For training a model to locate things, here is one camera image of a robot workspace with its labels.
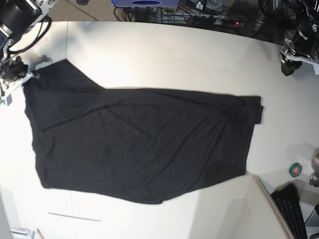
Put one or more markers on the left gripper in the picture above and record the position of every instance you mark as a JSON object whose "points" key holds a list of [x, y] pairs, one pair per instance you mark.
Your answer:
{"points": [[292, 59]]}

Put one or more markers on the black keyboard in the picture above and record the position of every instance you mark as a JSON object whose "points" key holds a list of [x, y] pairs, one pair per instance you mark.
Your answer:
{"points": [[288, 202]]}

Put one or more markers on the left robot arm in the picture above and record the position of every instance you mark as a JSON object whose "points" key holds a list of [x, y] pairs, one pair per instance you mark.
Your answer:
{"points": [[303, 45]]}

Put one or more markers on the blue device on floor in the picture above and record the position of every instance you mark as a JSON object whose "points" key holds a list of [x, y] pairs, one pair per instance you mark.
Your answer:
{"points": [[137, 3]]}

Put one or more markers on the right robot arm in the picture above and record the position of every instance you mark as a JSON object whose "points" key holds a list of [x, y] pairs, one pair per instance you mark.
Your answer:
{"points": [[18, 17]]}

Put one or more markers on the black t-shirt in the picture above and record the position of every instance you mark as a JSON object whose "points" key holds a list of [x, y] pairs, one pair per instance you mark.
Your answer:
{"points": [[141, 145]]}

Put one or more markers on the green tape roll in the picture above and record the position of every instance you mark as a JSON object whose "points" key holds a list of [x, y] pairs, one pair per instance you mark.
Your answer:
{"points": [[295, 170]]}

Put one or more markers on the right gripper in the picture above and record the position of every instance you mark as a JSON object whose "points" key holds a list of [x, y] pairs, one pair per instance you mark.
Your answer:
{"points": [[13, 74]]}

